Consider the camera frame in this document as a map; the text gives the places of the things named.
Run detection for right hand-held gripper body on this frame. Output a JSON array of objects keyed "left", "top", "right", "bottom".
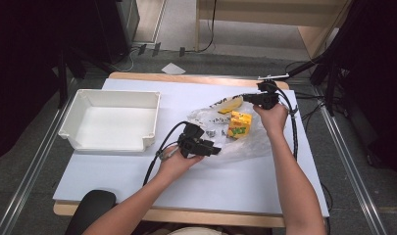
[{"left": 257, "top": 73, "right": 290, "bottom": 111}]

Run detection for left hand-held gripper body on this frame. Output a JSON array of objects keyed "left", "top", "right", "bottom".
[{"left": 177, "top": 122, "right": 210, "bottom": 160}]

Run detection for yellow drink carton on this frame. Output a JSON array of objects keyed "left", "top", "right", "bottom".
[{"left": 226, "top": 111, "right": 253, "bottom": 140}]

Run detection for clear plastic bag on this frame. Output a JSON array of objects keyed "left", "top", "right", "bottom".
[{"left": 185, "top": 93, "right": 276, "bottom": 165}]

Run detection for person's right hand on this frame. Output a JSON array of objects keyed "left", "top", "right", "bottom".
[{"left": 252, "top": 103, "right": 289, "bottom": 139}]

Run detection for person's left hand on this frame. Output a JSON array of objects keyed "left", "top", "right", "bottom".
[{"left": 156, "top": 145, "right": 205, "bottom": 184}]

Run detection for pale blue board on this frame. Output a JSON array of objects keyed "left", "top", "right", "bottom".
[{"left": 52, "top": 77, "right": 330, "bottom": 218}]

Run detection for black metal stand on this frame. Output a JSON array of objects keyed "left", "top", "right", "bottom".
[
  {"left": 285, "top": 53, "right": 339, "bottom": 118},
  {"left": 56, "top": 48, "right": 89, "bottom": 110}
]

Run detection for white paper sheet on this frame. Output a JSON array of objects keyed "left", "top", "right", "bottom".
[{"left": 161, "top": 62, "right": 186, "bottom": 75}]

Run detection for white plastic tray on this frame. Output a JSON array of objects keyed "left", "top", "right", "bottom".
[{"left": 57, "top": 88, "right": 162, "bottom": 154}]

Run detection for person's light clothing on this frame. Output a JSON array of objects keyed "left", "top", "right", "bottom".
[{"left": 165, "top": 224, "right": 227, "bottom": 235}]

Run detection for black chair armrest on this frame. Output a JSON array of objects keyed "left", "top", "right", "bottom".
[{"left": 65, "top": 189, "right": 118, "bottom": 235}]

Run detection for dark cabinet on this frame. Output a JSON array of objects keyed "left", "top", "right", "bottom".
[{"left": 87, "top": 0, "right": 141, "bottom": 66}]

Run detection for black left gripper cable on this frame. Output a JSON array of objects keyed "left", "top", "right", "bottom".
[{"left": 142, "top": 120, "right": 190, "bottom": 187}]

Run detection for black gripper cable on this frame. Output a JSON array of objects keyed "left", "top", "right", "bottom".
[
  {"left": 142, "top": 120, "right": 190, "bottom": 187},
  {"left": 273, "top": 85, "right": 300, "bottom": 162}
]

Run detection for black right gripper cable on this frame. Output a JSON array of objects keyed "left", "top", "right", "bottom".
[{"left": 273, "top": 85, "right": 300, "bottom": 162}]

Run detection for black floor cables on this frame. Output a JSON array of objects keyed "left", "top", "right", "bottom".
[{"left": 295, "top": 91, "right": 328, "bottom": 126}]

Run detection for black hanging cable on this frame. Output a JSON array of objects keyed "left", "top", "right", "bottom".
[{"left": 199, "top": 0, "right": 219, "bottom": 54}]

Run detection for wooden shelf frame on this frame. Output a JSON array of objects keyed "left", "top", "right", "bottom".
[{"left": 195, "top": 0, "right": 355, "bottom": 61}]

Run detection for aluminium rail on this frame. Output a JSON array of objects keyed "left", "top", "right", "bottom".
[
  {"left": 313, "top": 86, "right": 388, "bottom": 235},
  {"left": 0, "top": 77, "right": 80, "bottom": 235}
]

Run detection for white floor cable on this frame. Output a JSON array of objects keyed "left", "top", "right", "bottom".
[{"left": 119, "top": 48, "right": 139, "bottom": 73}]

